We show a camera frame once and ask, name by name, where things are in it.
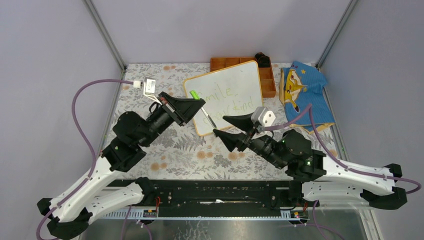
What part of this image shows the yellow framed whiteboard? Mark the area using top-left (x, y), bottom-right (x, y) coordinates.
top-left (183, 60), bottom-right (263, 130)

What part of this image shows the floral table mat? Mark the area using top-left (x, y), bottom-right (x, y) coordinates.
top-left (96, 62), bottom-right (342, 181)

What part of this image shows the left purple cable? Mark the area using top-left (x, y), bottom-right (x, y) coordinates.
top-left (35, 79), bottom-right (142, 240)

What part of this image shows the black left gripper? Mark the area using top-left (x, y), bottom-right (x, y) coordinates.
top-left (139, 92), bottom-right (206, 148)

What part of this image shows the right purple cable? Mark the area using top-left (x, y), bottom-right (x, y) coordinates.
top-left (261, 103), bottom-right (423, 240)

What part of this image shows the blue yellow cartoon bag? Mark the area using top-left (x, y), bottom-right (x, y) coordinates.
top-left (278, 61), bottom-right (335, 134)

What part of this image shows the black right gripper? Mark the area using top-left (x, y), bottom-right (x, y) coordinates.
top-left (212, 110), bottom-right (287, 169)

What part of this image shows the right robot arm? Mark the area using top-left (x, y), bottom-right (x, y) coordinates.
top-left (213, 107), bottom-right (408, 210)

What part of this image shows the black object in tray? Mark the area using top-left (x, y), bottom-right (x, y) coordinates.
top-left (254, 52), bottom-right (271, 68)

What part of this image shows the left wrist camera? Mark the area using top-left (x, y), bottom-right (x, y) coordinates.
top-left (142, 77), bottom-right (162, 105)

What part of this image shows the purple cable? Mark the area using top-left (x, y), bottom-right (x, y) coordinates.
top-left (261, 103), bottom-right (423, 240)
top-left (35, 79), bottom-right (142, 240)

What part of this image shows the orange wooden compartment tray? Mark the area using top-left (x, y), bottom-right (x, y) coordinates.
top-left (210, 56), bottom-right (277, 98)

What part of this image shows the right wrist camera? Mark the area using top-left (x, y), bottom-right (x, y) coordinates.
top-left (250, 106), bottom-right (276, 127)

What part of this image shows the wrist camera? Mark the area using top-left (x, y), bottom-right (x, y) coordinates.
top-left (142, 77), bottom-right (162, 105)
top-left (250, 106), bottom-right (276, 127)

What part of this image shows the green white marker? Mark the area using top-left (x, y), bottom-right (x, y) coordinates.
top-left (201, 107), bottom-right (217, 129)

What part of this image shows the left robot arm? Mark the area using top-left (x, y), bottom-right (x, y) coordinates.
top-left (37, 92), bottom-right (205, 240)

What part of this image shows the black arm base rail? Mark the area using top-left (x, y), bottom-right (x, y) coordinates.
top-left (148, 179), bottom-right (314, 219)

